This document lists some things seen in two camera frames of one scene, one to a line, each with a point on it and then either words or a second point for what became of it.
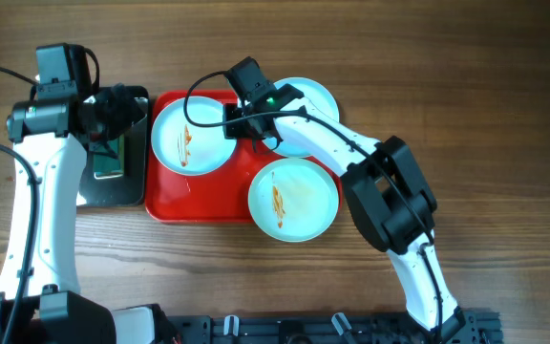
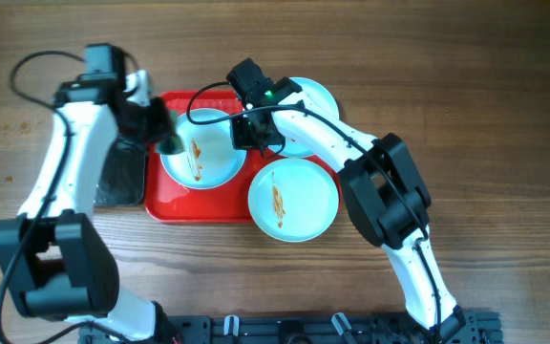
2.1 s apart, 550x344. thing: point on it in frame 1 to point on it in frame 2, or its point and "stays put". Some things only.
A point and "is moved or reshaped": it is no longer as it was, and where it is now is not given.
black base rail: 457,326 stays put
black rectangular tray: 116,171 stays put
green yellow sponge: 109,166 is moved or reshaped
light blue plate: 186,149 is moved or reshaped
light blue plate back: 313,91 stays put
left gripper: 123,118 to 160,122
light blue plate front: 293,200 stays put
